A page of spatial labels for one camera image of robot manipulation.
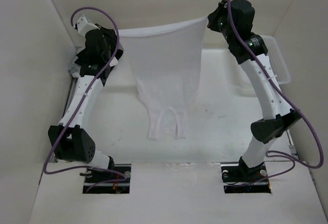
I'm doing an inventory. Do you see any white tank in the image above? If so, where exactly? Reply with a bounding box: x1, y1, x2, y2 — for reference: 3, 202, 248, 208
119, 17, 208, 139
73, 56, 120, 67

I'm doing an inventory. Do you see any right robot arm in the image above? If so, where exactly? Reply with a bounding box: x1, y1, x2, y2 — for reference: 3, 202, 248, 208
207, 0, 300, 182

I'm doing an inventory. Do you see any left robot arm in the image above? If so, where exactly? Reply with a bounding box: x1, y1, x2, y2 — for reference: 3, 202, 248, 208
48, 23, 123, 182

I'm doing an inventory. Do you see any white folded tank top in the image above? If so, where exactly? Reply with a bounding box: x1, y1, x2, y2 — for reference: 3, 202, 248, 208
73, 56, 120, 67

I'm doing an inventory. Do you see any bottom black folded tank top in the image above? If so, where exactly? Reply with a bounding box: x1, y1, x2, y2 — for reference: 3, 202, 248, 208
100, 66, 114, 86

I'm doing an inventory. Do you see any white plastic mesh basket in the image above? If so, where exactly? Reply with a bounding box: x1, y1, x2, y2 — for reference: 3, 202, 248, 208
261, 35, 292, 85

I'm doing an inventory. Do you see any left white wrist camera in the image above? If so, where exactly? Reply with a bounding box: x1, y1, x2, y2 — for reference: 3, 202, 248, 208
75, 14, 94, 36

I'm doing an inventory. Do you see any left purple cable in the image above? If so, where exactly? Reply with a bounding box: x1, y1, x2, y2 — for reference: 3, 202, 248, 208
42, 6, 129, 193

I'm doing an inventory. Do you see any purple cable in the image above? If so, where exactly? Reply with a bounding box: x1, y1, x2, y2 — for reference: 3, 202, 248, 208
42, 6, 129, 193
227, 0, 324, 186

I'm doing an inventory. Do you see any left aluminium table rail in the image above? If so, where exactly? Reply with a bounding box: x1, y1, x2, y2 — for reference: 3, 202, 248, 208
50, 77, 77, 163

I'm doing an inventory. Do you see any aluminium table rail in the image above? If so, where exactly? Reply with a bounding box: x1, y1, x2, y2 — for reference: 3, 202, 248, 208
286, 130, 299, 159
50, 77, 77, 163

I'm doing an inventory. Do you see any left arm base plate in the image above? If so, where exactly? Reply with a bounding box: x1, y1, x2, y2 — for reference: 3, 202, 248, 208
79, 164, 132, 194

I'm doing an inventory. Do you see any right aluminium table rail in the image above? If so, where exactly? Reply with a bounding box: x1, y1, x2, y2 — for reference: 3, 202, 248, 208
286, 130, 299, 159

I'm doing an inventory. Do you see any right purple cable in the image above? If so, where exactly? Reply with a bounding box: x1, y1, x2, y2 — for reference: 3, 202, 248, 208
227, 0, 324, 186

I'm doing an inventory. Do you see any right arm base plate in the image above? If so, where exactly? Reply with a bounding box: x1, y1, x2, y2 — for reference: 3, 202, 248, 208
221, 163, 271, 194

